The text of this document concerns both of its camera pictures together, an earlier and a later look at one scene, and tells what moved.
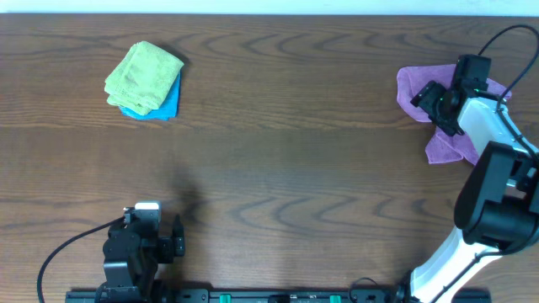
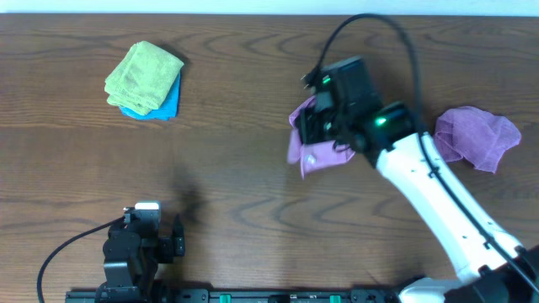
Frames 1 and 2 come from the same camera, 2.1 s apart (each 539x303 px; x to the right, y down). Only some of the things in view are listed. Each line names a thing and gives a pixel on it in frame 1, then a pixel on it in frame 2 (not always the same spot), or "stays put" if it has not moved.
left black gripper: (174, 245) stays put
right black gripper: (424, 98) to (306, 131)
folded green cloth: (141, 79) stays put
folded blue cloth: (168, 108) stays put
